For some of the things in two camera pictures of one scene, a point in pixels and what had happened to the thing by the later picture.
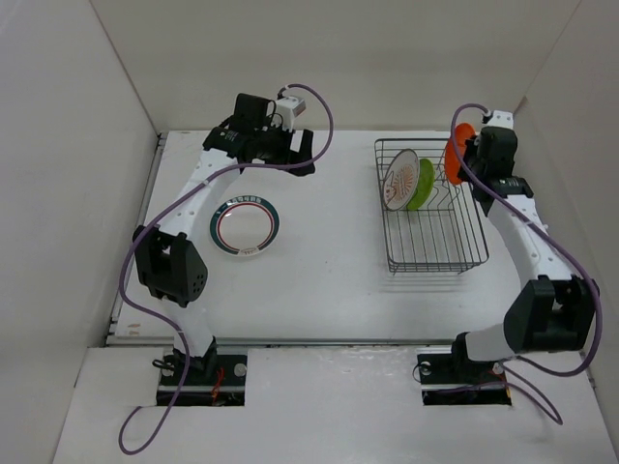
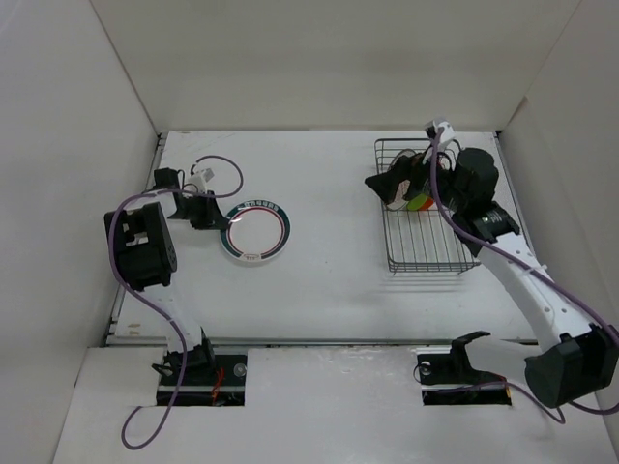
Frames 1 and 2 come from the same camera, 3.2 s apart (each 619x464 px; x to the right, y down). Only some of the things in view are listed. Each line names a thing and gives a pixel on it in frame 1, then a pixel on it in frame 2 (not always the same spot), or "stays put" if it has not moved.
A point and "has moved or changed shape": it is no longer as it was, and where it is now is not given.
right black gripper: [471, 149] → [386, 184]
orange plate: [462, 131] → [427, 203]
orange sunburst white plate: [401, 180] stays put
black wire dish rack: [431, 222] stays put
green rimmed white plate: [245, 225] has moved or changed shape
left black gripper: [286, 137] → [211, 218]
